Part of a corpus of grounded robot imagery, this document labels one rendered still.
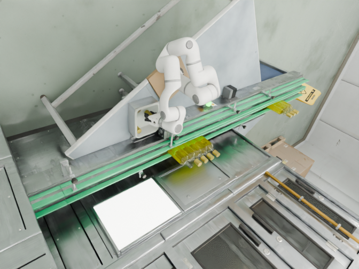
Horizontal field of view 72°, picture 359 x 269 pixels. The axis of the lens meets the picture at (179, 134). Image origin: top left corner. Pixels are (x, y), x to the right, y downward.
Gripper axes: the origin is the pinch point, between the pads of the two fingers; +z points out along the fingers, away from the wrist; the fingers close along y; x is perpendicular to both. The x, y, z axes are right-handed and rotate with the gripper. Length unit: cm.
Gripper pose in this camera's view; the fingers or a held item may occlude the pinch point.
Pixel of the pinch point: (149, 115)
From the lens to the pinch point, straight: 153.5
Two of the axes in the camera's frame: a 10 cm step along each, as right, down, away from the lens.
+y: 7.8, -3.1, 5.5
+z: -6.3, -3.2, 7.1
